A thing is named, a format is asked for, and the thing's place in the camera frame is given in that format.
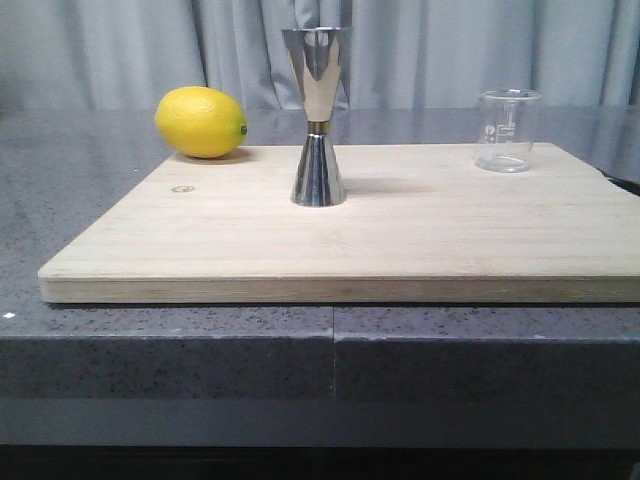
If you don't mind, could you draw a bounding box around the steel hourglass jigger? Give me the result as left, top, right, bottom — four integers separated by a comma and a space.
282, 27, 350, 207

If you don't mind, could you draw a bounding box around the clear glass beaker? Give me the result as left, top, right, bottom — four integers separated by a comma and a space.
475, 88, 542, 173

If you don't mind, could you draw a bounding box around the light wooden cutting board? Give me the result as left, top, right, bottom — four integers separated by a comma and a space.
38, 143, 639, 303

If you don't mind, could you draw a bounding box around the yellow lemon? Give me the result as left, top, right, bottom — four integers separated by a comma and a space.
155, 86, 248, 158

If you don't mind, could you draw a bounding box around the grey curtain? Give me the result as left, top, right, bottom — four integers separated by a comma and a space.
1, 1, 639, 111

